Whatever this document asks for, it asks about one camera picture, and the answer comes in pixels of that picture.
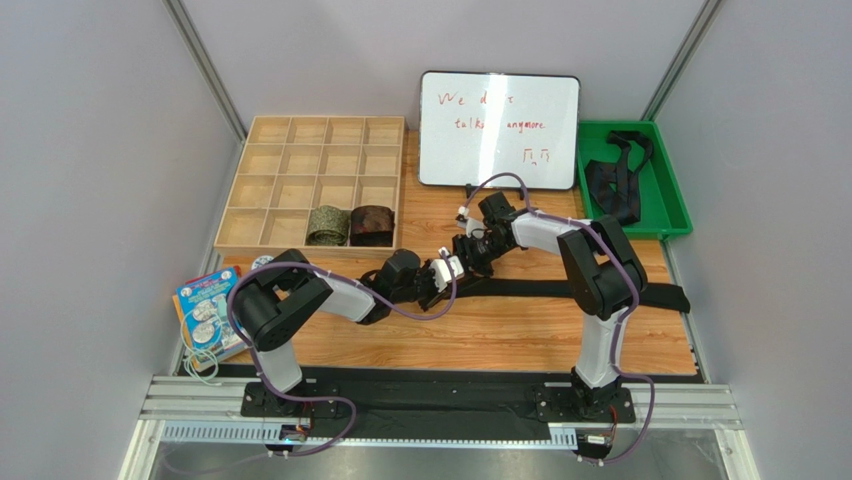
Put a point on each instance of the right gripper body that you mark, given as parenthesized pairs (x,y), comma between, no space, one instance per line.
(470,251)

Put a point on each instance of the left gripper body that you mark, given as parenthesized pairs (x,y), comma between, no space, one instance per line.
(431,285)

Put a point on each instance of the black tie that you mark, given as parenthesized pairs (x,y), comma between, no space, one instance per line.
(657,295)

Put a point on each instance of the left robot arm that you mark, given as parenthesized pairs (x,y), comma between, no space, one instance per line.
(268,306)

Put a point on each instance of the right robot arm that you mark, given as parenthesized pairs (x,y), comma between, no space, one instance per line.
(604,277)

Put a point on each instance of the brown red rolled tie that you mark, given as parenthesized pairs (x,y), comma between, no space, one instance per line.
(372,226)

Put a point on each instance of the green patterned rolled tie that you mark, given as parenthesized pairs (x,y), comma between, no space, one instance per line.
(328,226)

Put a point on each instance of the white whiteboard with red writing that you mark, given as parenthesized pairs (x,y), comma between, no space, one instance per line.
(479,128)

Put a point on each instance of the dark striped tie in bin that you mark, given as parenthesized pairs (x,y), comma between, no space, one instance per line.
(614,187)

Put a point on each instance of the wooden compartment organizer box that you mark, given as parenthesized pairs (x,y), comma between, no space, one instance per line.
(291,165)

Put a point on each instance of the red children's book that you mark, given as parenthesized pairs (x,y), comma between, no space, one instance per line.
(180,319)

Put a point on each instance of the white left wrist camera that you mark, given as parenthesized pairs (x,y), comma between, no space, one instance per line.
(446,269)

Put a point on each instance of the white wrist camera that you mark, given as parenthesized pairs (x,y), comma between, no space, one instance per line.
(472,227)
(446,269)

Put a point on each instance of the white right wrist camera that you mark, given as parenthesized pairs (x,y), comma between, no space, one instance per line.
(472,227)

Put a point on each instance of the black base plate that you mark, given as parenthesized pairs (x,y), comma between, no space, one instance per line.
(438,405)

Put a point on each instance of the aluminium frame rail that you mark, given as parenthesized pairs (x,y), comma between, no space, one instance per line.
(689,429)

